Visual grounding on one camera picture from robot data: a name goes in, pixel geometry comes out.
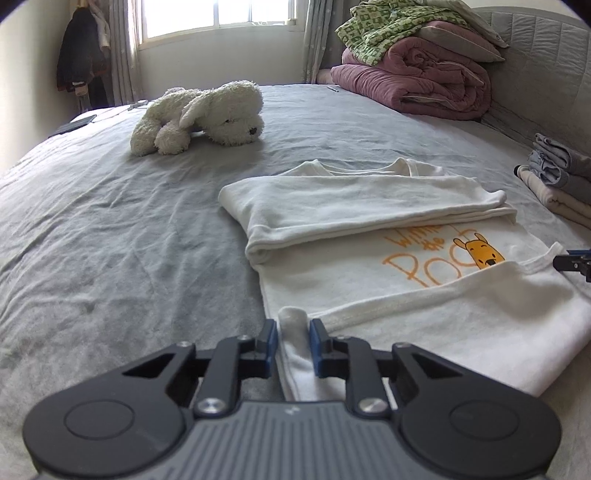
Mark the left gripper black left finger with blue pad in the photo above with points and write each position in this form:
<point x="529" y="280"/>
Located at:
<point x="256" y="354"/>

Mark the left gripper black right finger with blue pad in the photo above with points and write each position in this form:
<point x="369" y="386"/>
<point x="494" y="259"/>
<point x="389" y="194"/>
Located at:
<point x="328" y="354"/>

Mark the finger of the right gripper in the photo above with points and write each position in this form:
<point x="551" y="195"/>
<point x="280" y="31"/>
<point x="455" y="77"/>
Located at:
<point x="574" y="261"/>

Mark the white t-shirt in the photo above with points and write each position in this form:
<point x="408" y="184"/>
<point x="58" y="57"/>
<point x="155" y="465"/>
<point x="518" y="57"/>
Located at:
<point x="407" y="253"/>

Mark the stack of folded clothes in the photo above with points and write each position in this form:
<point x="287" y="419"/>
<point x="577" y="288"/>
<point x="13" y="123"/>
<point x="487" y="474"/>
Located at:
<point x="559" y="177"/>

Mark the grey quilted headboard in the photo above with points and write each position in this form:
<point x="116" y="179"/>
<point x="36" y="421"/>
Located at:
<point x="543" y="85"/>

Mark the grey bed sheet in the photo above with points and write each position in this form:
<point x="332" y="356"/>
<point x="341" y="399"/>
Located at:
<point x="106" y="257"/>

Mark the pink rolled quilt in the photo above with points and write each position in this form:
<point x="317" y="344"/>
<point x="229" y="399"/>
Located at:
<point x="419" y="77"/>

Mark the white plush dog toy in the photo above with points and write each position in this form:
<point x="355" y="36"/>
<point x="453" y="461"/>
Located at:
<point x="229" y="115"/>

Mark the grey pillow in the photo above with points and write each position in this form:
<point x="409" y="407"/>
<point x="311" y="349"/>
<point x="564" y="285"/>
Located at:
<point x="478" y="41"/>

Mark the dark laptop on bed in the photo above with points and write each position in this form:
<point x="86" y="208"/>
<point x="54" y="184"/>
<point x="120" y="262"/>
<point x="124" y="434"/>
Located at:
<point x="73" y="125"/>

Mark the grey left curtain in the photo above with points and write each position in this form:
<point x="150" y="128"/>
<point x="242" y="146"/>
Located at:
<point x="125" y="67"/>

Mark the grey curtain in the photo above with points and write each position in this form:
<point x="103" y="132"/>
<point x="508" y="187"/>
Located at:
<point x="125" y="67"/>
<point x="322" y="48"/>

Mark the grey right curtain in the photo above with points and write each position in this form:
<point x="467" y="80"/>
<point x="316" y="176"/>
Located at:
<point x="322" y="48"/>

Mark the green patterned cloth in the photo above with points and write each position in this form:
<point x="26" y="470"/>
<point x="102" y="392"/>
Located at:
<point x="375" y="26"/>

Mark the dark hanging jacket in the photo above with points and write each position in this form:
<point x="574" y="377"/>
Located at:
<point x="83" y="60"/>

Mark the window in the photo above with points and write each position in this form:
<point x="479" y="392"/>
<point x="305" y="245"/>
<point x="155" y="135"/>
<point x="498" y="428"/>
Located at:
<point x="159" y="22"/>

